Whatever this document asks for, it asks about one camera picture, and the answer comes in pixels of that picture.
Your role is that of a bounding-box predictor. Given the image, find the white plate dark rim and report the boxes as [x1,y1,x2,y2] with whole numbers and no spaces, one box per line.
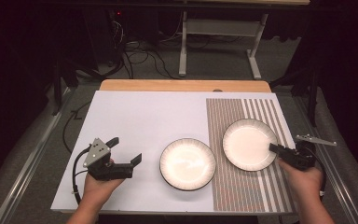
[158,137,217,192]

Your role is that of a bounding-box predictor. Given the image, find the black floor cable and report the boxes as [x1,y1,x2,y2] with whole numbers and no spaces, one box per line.
[62,100,93,154]

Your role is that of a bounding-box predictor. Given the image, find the black metal stand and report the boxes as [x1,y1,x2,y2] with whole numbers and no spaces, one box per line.
[50,58,79,117]
[269,66,321,128]

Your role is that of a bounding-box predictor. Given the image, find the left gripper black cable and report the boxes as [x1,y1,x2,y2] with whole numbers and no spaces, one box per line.
[71,145,91,205]

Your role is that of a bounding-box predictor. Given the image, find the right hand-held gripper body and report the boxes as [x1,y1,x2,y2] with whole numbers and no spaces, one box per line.
[278,133,337,172]

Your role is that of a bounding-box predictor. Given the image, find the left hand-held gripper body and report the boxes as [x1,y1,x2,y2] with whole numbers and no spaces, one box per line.
[82,137,135,182]

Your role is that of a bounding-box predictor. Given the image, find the striped placemat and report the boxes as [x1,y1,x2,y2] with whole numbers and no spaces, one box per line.
[205,97,296,214]

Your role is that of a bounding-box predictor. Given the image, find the wooden table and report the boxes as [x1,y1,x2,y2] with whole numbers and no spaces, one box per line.
[99,78,272,93]

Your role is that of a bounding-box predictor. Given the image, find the aluminium floor rail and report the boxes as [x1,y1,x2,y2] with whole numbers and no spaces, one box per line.
[0,87,76,224]
[292,92,358,224]

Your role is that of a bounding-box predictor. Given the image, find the white table board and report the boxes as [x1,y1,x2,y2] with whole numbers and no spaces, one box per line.
[49,90,299,217]

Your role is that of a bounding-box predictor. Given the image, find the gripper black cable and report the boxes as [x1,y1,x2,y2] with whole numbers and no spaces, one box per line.
[71,145,91,205]
[310,148,328,198]

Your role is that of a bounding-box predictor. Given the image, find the person's left hand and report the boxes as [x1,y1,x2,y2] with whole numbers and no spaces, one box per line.
[81,158,126,209]

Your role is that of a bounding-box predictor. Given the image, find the white metal desk frame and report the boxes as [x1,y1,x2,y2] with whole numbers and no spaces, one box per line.
[178,10,269,80]

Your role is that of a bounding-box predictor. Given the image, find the tangle of floor cables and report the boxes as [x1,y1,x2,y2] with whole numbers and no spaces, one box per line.
[104,18,181,80]

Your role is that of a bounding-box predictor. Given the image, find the person's right hand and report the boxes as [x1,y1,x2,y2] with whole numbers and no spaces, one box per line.
[277,158,324,202]

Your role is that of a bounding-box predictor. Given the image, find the white plate grey rim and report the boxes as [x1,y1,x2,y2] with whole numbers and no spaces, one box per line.
[222,118,279,173]

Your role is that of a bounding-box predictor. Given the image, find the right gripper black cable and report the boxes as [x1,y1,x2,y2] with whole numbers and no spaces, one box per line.
[310,148,328,198]

